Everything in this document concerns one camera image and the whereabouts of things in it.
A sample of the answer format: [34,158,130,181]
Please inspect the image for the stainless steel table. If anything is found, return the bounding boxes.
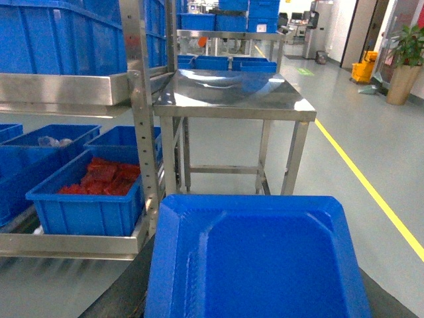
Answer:
[153,70,317,195]

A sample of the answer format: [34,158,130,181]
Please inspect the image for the green potted plant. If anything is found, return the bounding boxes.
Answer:
[386,24,423,105]

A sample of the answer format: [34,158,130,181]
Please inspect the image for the steel shelf rack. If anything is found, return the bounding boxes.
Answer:
[1,1,172,260]

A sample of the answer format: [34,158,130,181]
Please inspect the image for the blue bin with red parts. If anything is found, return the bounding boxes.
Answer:
[26,148,144,237]

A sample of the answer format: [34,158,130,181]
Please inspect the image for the yellow mop bucket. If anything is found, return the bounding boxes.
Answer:
[351,51,378,83]

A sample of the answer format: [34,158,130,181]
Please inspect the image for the blue plastic block part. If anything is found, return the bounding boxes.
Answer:
[145,194,371,317]

